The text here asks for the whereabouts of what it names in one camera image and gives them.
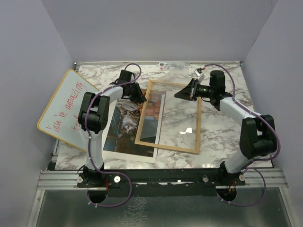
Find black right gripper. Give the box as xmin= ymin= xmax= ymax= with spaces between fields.
xmin=175 ymin=78 xmax=214 ymax=102

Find clear acrylic frame sheet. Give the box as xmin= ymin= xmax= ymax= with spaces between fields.
xmin=139 ymin=84 xmax=198 ymax=151

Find light wooden picture frame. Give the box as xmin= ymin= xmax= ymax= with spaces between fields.
xmin=134 ymin=79 xmax=202 ymax=155

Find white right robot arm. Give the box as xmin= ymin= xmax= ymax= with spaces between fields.
xmin=174 ymin=70 xmax=278 ymax=185

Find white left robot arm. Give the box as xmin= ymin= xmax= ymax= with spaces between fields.
xmin=78 ymin=69 xmax=146 ymax=187

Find white sticker label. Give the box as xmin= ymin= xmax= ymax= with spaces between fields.
xmin=158 ymin=61 xmax=185 ymax=71

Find yellow-rimmed whiteboard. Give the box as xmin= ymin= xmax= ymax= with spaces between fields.
xmin=37 ymin=69 xmax=98 ymax=151

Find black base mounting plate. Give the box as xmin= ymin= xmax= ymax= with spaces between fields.
xmin=77 ymin=168 xmax=245 ymax=197

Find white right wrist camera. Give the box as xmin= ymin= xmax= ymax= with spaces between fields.
xmin=195 ymin=68 xmax=205 ymax=83

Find aluminium back rail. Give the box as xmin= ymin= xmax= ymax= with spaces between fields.
xmin=74 ymin=61 xmax=242 ymax=66

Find aluminium rail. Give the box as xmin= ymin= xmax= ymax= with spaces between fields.
xmin=36 ymin=168 xmax=288 ymax=190
xmin=74 ymin=61 xmax=242 ymax=66

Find aluminium front rail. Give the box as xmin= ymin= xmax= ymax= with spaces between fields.
xmin=36 ymin=168 xmax=288 ymax=190

